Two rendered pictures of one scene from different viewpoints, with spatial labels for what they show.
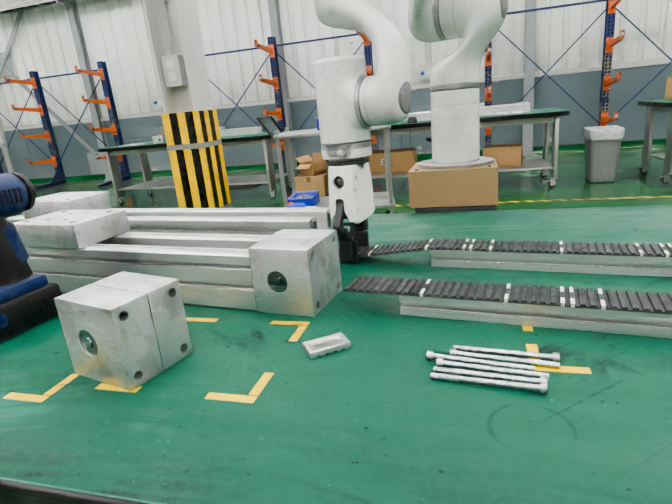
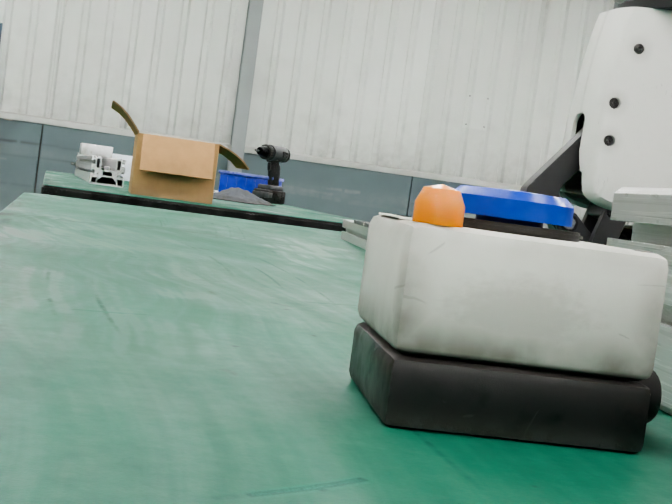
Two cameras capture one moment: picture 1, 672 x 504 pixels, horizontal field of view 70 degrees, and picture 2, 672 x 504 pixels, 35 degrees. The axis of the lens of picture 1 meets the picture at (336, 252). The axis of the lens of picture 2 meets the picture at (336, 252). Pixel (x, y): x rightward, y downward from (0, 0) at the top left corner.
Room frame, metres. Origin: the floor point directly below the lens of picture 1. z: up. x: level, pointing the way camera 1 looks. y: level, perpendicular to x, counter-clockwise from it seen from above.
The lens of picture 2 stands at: (1.24, 0.35, 0.84)
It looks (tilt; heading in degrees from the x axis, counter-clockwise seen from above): 3 degrees down; 238
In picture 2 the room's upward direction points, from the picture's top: 8 degrees clockwise
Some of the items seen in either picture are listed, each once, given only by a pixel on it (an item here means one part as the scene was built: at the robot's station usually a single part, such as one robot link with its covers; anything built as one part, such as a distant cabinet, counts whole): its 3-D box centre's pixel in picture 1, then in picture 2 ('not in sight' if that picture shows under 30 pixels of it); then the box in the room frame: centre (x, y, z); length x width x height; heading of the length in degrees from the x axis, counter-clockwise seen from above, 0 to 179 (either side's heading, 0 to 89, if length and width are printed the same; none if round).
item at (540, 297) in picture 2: not in sight; (520, 321); (1.00, 0.08, 0.81); 0.10 x 0.08 x 0.06; 156
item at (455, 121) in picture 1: (455, 128); not in sight; (1.26, -0.33, 0.96); 0.19 x 0.19 x 0.18
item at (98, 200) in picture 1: (68, 210); not in sight; (1.11, 0.61, 0.87); 0.16 x 0.11 x 0.07; 66
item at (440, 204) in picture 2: not in sight; (440, 204); (1.05, 0.09, 0.85); 0.01 x 0.01 x 0.01
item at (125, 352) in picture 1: (135, 322); not in sight; (0.52, 0.24, 0.83); 0.11 x 0.10 x 0.10; 149
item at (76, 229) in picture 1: (73, 234); not in sight; (0.84, 0.46, 0.87); 0.16 x 0.11 x 0.07; 66
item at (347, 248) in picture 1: (345, 245); not in sight; (0.78, -0.02, 0.82); 0.03 x 0.03 x 0.07; 65
